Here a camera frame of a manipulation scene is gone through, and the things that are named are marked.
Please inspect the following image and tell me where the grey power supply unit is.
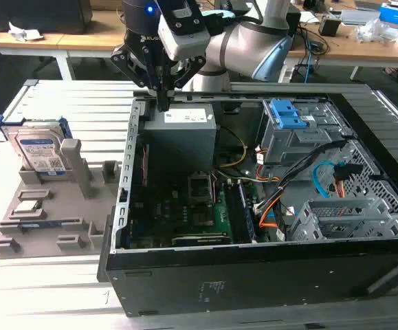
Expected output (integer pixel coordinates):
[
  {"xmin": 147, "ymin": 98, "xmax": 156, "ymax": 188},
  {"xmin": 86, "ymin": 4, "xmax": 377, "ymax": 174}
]
[{"xmin": 140, "ymin": 102, "xmax": 219, "ymax": 173}]

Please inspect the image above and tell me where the black open PC case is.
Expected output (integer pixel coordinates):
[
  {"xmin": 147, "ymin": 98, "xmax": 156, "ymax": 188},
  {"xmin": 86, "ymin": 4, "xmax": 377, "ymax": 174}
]
[{"xmin": 97, "ymin": 89, "xmax": 398, "ymax": 317}]

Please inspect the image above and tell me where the green motherboard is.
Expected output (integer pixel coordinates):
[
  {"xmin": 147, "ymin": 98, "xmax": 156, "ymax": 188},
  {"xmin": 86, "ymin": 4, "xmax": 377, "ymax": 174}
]
[{"xmin": 126, "ymin": 164, "xmax": 265, "ymax": 248}]

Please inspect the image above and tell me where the clear plastic bag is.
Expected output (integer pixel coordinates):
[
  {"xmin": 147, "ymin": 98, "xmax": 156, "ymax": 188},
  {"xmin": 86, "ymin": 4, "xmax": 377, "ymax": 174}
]
[{"xmin": 353, "ymin": 19, "xmax": 398, "ymax": 44}]

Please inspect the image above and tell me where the large black box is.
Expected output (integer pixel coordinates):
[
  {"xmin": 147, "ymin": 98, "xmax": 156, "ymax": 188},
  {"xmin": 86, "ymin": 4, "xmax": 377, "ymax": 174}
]
[{"xmin": 0, "ymin": 0, "xmax": 93, "ymax": 35}]

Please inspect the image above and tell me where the flat grey device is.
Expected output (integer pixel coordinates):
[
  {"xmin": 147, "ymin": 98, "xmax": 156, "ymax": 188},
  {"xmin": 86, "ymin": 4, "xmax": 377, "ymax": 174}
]
[{"xmin": 341, "ymin": 9, "xmax": 382, "ymax": 25}]

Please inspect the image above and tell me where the RAM stick blue label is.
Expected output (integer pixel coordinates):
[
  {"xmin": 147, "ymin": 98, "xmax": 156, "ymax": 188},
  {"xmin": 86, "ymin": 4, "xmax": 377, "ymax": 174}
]
[{"xmin": 18, "ymin": 219, "xmax": 65, "ymax": 230}]

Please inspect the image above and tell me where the orange flat wire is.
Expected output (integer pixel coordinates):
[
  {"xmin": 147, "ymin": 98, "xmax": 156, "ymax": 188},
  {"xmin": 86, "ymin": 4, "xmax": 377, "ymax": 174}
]
[{"xmin": 258, "ymin": 197, "xmax": 284, "ymax": 230}]

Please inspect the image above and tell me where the black graphics card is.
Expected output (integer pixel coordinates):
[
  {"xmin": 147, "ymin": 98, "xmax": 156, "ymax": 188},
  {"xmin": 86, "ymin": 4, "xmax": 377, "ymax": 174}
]
[{"xmin": 170, "ymin": 232, "xmax": 232, "ymax": 247}]

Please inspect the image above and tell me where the orange wire black connector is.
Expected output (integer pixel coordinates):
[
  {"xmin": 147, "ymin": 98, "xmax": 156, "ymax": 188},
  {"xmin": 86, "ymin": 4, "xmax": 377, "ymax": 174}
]
[{"xmin": 331, "ymin": 161, "xmax": 363, "ymax": 199}]

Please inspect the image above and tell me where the white power strip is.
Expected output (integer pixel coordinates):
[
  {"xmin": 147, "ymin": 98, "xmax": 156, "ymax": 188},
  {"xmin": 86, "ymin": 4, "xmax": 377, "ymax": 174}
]
[{"xmin": 277, "ymin": 63, "xmax": 294, "ymax": 83}]

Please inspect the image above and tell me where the tall black box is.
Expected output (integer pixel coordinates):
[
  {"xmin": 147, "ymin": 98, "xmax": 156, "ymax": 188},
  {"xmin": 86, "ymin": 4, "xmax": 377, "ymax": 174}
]
[{"xmin": 286, "ymin": 12, "xmax": 302, "ymax": 37}]

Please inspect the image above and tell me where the wooden desk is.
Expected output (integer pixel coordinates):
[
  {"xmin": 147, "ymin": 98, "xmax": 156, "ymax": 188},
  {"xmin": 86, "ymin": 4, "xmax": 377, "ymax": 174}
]
[{"xmin": 0, "ymin": 6, "xmax": 398, "ymax": 82}]

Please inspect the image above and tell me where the yellow wire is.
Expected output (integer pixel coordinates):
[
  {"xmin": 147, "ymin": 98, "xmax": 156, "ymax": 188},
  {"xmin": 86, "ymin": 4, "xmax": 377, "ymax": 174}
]
[{"xmin": 217, "ymin": 126, "xmax": 249, "ymax": 169}]

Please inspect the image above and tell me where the hard disk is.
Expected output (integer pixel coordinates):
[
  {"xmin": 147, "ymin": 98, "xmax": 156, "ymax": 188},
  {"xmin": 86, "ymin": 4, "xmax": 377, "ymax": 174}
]
[{"xmin": 0, "ymin": 115, "xmax": 71, "ymax": 177}]

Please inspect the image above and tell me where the grey disk bay cage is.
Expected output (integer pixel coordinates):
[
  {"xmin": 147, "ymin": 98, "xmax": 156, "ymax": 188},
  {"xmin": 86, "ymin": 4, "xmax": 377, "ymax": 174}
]
[{"xmin": 256, "ymin": 99, "xmax": 354, "ymax": 166}]

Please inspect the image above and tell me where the silver CPU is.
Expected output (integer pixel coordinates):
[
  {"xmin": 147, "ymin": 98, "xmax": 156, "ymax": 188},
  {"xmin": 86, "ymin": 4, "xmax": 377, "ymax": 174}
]
[{"xmin": 14, "ymin": 199, "xmax": 44, "ymax": 212}]

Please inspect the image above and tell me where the small black box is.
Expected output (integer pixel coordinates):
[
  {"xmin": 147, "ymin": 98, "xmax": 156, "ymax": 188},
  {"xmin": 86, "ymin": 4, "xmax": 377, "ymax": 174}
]
[{"xmin": 318, "ymin": 16, "xmax": 342, "ymax": 37}]

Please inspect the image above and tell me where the installed RAM stick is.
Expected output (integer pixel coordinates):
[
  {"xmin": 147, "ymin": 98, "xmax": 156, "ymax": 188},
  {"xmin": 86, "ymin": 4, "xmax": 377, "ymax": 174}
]
[{"xmin": 236, "ymin": 181, "xmax": 257, "ymax": 242}]

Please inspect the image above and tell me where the black cable bundle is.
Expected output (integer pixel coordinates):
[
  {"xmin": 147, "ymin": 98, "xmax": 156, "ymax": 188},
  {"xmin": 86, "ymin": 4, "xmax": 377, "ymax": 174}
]
[{"xmin": 253, "ymin": 139, "xmax": 349, "ymax": 214}]

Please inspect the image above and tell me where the crumpled white paper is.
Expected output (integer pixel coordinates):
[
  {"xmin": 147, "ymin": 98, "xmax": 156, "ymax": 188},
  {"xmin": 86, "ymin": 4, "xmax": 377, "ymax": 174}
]
[{"xmin": 8, "ymin": 22, "xmax": 45, "ymax": 44}]

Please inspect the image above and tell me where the blue disk carrier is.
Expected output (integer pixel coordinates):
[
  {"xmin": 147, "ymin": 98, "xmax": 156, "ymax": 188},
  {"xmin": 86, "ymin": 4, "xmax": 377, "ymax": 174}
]
[
  {"xmin": 269, "ymin": 98, "xmax": 298, "ymax": 118},
  {"xmin": 280, "ymin": 115, "xmax": 311, "ymax": 131}
]

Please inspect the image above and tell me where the grey-brown parts rack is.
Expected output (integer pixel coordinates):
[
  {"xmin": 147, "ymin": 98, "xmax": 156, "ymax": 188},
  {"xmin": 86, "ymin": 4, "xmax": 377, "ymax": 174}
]
[{"xmin": 0, "ymin": 139, "xmax": 122, "ymax": 261}]

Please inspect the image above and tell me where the black RAM slot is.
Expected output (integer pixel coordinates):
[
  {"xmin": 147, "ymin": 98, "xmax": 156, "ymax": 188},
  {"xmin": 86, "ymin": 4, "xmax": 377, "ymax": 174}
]
[{"xmin": 224, "ymin": 184, "xmax": 241, "ymax": 243}]

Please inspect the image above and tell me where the CPU socket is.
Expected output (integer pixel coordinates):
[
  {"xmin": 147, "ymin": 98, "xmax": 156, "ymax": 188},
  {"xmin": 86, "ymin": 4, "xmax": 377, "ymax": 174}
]
[{"xmin": 187, "ymin": 170, "xmax": 217, "ymax": 207}]

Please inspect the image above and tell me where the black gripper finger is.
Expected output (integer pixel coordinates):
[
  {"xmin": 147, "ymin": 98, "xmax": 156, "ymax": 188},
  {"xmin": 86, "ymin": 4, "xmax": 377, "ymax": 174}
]
[
  {"xmin": 111, "ymin": 44, "xmax": 164, "ymax": 111},
  {"xmin": 163, "ymin": 54, "xmax": 206, "ymax": 111}
]

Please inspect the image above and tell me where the light blue wire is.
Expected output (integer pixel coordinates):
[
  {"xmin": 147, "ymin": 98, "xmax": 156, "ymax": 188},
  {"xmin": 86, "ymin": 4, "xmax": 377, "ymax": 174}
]
[{"xmin": 312, "ymin": 161, "xmax": 337, "ymax": 199}]

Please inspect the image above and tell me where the grey disk bay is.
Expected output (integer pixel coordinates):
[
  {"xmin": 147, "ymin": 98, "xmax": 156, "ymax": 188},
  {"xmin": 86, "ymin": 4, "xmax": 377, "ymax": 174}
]
[{"xmin": 287, "ymin": 197, "xmax": 398, "ymax": 241}]

